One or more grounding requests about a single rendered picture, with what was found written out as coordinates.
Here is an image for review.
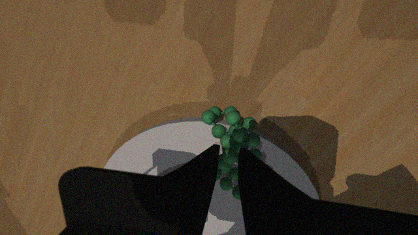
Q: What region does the grey round bead board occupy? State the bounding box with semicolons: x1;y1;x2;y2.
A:
104;117;319;235

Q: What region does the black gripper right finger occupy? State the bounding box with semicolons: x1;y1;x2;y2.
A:
238;148;418;235

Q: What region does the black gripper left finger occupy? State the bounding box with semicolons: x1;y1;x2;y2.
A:
58;144;220;235

